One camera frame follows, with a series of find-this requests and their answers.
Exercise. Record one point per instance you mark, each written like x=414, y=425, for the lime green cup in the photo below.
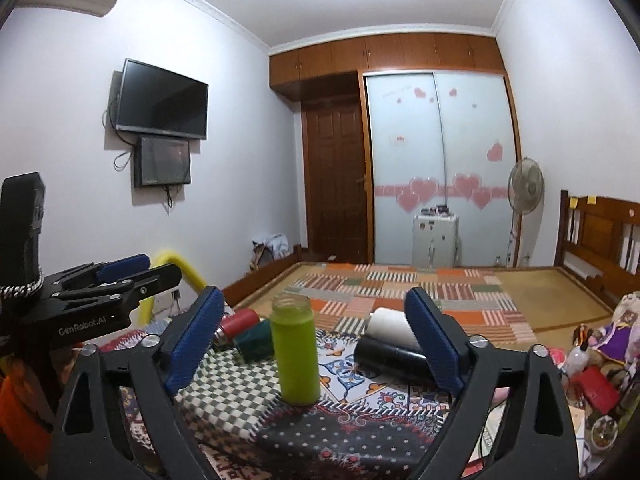
x=296, y=355

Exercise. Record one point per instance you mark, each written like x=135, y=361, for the green checkered cloth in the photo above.
x=225, y=385

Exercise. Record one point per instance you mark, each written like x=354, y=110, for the wooden bed headboard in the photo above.
x=600, y=230

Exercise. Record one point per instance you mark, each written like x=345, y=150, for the patchwork striped blanket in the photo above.
x=465, y=300

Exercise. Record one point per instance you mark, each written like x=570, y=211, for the grey bag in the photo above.
x=272, y=250

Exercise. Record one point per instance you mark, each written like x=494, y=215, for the yellow foam tube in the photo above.
x=190, y=270

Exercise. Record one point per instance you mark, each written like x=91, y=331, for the wooden bed footboard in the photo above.
x=260, y=280

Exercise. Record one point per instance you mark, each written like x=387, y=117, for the brown wooden door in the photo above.
x=335, y=180

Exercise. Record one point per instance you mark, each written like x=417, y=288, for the small black wall monitor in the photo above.
x=162, y=161

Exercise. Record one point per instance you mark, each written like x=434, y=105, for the red thermos flask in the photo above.
x=240, y=321

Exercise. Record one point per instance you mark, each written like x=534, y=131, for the stuffed toy doll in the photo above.
x=612, y=335

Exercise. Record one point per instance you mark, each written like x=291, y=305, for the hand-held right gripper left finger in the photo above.
x=196, y=342

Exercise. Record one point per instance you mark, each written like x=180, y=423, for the wooden overhead cabinets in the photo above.
x=380, y=55

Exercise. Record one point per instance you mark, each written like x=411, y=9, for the red box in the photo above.
x=597, y=391

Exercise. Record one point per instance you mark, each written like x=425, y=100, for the orange cloth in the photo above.
x=20, y=410

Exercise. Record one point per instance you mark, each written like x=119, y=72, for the black cup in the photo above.
x=392, y=360

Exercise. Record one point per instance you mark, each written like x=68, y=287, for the white cup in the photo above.
x=392, y=325

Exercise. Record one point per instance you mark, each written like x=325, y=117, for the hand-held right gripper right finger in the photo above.
x=434, y=342

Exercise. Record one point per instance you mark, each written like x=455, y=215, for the white standing fan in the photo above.
x=526, y=185

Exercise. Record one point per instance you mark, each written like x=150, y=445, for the dark green cup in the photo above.
x=256, y=342

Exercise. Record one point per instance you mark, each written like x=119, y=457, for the wall-mounted black television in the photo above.
x=162, y=100

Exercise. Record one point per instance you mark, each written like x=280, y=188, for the dark dotted cloth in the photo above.
x=345, y=440

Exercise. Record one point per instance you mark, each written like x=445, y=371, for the frosted sliding wardrobe doors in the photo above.
x=450, y=150

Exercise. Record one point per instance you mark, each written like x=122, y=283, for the woven straw bed mat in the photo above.
x=555, y=300

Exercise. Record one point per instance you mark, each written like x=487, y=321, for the colourful floral patterned cloth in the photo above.
x=345, y=365

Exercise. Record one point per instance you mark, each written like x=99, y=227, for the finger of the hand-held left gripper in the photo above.
x=156, y=279
x=125, y=264

